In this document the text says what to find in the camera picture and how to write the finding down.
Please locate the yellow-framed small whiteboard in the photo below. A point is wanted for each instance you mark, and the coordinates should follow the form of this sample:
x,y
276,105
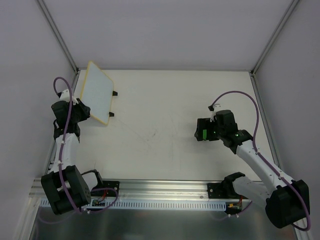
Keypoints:
x,y
97,92

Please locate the wire whiteboard stand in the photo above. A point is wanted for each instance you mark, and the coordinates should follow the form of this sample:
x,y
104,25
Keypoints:
x,y
113,103

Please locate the right aluminium frame post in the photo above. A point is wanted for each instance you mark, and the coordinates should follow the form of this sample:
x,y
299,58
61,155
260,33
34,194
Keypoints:
x,y
275,35

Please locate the white slotted cable duct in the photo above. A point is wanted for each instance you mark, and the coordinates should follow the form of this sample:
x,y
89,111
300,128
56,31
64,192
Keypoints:
x,y
139,204

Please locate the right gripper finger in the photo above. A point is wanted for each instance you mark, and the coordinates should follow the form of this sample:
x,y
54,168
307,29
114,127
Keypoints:
x,y
211,135
205,123

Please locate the left aluminium frame post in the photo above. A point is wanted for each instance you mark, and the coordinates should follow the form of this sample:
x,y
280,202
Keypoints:
x,y
57,34

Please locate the green whiteboard eraser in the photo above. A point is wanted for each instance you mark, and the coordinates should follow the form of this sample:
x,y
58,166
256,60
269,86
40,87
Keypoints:
x,y
204,134

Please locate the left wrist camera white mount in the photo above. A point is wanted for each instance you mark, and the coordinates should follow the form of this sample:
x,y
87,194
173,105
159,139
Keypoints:
x,y
68,97

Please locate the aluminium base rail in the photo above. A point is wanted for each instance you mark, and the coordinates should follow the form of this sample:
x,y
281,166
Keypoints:
x,y
171,190

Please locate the aluminium frame post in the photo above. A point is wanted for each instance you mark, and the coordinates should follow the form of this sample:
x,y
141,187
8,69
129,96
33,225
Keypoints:
x,y
275,35
57,34

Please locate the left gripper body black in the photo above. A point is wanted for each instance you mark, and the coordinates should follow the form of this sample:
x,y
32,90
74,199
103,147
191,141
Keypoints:
x,y
83,111

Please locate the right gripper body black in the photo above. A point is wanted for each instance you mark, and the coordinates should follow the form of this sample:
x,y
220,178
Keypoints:
x,y
200,130

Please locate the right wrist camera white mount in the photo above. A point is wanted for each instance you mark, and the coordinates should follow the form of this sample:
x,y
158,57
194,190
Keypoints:
x,y
214,108

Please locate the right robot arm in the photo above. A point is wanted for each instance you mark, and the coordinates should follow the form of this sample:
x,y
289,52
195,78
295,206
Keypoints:
x,y
284,199

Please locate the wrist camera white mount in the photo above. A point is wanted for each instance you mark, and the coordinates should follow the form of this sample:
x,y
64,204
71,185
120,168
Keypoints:
x,y
214,108
68,97

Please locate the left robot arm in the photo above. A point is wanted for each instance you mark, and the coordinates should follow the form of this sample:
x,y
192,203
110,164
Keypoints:
x,y
64,186

